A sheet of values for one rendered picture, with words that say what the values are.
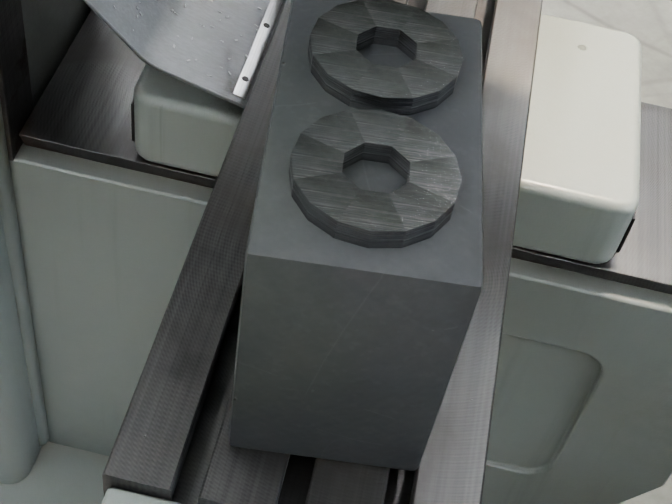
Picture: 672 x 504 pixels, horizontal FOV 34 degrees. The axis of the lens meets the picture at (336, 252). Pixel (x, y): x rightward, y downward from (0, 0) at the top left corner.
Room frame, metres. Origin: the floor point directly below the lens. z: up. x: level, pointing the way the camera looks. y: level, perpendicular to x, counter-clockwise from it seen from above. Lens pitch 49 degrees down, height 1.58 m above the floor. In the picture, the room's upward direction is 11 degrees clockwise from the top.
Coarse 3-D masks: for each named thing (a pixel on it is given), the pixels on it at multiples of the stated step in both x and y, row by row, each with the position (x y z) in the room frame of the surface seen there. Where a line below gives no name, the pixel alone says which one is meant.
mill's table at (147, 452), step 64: (448, 0) 0.85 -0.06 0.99; (512, 0) 0.87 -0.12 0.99; (512, 64) 0.77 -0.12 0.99; (256, 128) 0.63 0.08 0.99; (512, 128) 0.69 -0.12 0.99; (512, 192) 0.62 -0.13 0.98; (192, 256) 0.49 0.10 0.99; (192, 320) 0.44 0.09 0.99; (192, 384) 0.39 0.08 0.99; (128, 448) 0.33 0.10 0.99; (192, 448) 0.36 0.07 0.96; (448, 448) 0.38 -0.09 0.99
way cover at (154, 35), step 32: (96, 0) 0.75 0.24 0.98; (128, 0) 0.79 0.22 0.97; (160, 0) 0.82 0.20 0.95; (192, 0) 0.85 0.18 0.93; (224, 0) 0.87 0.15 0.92; (256, 0) 0.89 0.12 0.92; (128, 32) 0.75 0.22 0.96; (160, 32) 0.78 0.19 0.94; (192, 32) 0.80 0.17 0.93; (224, 32) 0.82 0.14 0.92; (256, 32) 0.84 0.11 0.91; (160, 64) 0.75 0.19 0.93; (192, 64) 0.76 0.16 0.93; (224, 64) 0.78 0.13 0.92; (256, 64) 0.80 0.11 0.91; (224, 96) 0.74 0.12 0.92
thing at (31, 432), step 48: (0, 0) 0.78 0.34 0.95; (48, 0) 0.89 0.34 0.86; (0, 48) 0.76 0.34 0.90; (48, 48) 0.88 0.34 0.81; (0, 96) 0.76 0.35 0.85; (0, 144) 0.75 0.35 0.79; (0, 192) 0.74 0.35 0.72; (0, 240) 0.74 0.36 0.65; (0, 288) 0.73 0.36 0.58; (0, 336) 0.72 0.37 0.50; (0, 384) 0.71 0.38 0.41; (0, 432) 0.70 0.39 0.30; (48, 432) 0.76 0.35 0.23; (0, 480) 0.68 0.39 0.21
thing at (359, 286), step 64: (320, 0) 0.56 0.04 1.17; (384, 0) 0.55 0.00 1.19; (320, 64) 0.48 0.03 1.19; (384, 64) 0.51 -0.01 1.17; (448, 64) 0.50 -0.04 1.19; (320, 128) 0.43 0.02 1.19; (384, 128) 0.44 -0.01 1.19; (448, 128) 0.46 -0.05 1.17; (256, 192) 0.39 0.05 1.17; (320, 192) 0.38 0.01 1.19; (384, 192) 0.41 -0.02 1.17; (448, 192) 0.40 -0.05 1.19; (256, 256) 0.35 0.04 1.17; (320, 256) 0.35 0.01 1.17; (384, 256) 0.36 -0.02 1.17; (448, 256) 0.37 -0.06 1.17; (256, 320) 0.35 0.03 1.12; (320, 320) 0.35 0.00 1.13; (384, 320) 0.35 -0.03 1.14; (448, 320) 0.35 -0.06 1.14; (256, 384) 0.35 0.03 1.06; (320, 384) 0.35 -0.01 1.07; (384, 384) 0.35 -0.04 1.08; (448, 384) 0.36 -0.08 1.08; (256, 448) 0.35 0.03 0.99; (320, 448) 0.35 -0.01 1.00; (384, 448) 0.35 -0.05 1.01
